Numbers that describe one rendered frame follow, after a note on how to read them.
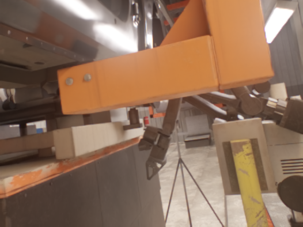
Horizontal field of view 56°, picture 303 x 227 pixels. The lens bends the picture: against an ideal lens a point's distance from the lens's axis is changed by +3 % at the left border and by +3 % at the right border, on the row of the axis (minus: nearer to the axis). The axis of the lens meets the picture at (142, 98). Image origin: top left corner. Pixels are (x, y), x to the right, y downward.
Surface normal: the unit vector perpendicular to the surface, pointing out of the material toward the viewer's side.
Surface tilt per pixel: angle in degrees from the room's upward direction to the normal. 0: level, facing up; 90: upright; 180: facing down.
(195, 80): 90
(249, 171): 90
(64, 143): 90
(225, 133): 90
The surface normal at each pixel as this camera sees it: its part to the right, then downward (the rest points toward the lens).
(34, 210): 0.95, -0.18
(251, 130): -0.28, -0.04
